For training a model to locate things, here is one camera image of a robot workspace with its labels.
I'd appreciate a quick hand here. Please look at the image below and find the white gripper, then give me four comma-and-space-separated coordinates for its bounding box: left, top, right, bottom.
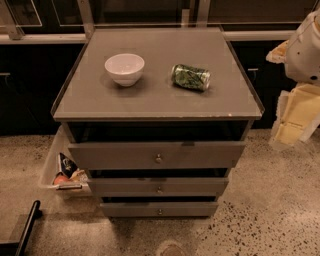
269, 83, 320, 147

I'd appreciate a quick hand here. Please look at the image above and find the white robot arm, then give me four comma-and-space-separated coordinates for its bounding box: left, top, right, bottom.
266, 9, 320, 150

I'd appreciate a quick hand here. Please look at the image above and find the grey drawer cabinet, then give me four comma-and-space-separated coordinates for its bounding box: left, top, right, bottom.
52, 28, 263, 205

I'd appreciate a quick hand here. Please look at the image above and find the grey top drawer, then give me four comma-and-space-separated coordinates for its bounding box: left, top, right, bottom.
68, 141, 245, 170

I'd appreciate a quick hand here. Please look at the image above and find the green soda can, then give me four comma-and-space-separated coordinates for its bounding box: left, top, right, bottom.
171, 64, 211, 91

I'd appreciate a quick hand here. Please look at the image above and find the white ceramic bowl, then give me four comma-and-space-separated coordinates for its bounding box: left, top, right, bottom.
104, 53, 145, 87

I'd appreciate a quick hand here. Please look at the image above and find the dark snack bag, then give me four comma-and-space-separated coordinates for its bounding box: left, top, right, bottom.
58, 153, 78, 178

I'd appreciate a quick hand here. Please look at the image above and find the clear plastic bin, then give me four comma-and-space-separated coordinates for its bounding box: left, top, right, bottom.
38, 126, 92, 198

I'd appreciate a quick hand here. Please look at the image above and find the red apple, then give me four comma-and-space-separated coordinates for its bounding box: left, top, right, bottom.
53, 175, 69, 185

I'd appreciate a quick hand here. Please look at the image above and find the black bar object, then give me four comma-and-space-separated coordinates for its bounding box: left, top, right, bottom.
0, 200, 42, 256

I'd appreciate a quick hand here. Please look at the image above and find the metal window frame rail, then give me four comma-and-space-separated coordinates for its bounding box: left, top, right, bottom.
0, 0, 320, 46

